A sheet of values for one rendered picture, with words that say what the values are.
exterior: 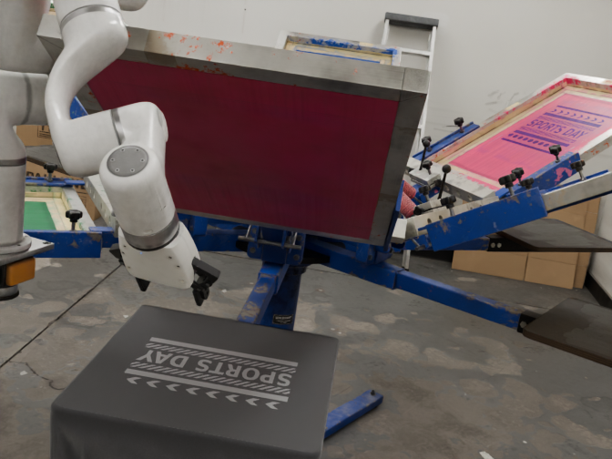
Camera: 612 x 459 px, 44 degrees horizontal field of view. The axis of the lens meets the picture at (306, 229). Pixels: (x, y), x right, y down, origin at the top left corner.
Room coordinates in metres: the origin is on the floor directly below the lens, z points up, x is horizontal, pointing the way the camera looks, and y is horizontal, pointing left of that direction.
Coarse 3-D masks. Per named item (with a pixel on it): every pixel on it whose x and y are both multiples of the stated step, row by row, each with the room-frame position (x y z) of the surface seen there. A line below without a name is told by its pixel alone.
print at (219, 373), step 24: (144, 360) 1.31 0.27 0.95; (168, 360) 1.32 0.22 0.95; (192, 360) 1.34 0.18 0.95; (216, 360) 1.35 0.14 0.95; (240, 360) 1.37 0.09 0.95; (264, 360) 1.38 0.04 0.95; (288, 360) 1.40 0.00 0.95; (144, 384) 1.21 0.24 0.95; (168, 384) 1.23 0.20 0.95; (192, 384) 1.24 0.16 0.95; (216, 384) 1.25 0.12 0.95; (240, 384) 1.27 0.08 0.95; (264, 384) 1.28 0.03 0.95; (288, 384) 1.29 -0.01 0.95
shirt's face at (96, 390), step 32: (160, 320) 1.51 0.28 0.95; (192, 320) 1.53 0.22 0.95; (224, 320) 1.56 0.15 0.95; (128, 352) 1.33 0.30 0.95; (256, 352) 1.41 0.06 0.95; (288, 352) 1.43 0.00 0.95; (320, 352) 1.46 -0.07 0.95; (96, 384) 1.19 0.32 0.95; (128, 384) 1.21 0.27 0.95; (320, 384) 1.31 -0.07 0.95; (128, 416) 1.10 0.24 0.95; (160, 416) 1.11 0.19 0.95; (192, 416) 1.13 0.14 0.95; (224, 416) 1.14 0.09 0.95; (256, 416) 1.16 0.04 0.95; (288, 416) 1.17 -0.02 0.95; (320, 416) 1.19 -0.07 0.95
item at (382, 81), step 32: (128, 32) 1.15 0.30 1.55; (160, 32) 1.15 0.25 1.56; (160, 64) 1.16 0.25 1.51; (192, 64) 1.14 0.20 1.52; (224, 64) 1.13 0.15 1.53; (256, 64) 1.13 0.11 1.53; (288, 64) 1.13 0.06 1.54; (320, 64) 1.13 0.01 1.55; (352, 64) 1.13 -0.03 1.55; (384, 64) 1.13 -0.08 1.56; (384, 96) 1.13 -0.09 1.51; (416, 96) 1.12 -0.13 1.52; (416, 128) 1.20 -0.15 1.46; (384, 192) 1.46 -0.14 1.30; (256, 224) 1.78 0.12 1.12; (384, 224) 1.63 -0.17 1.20
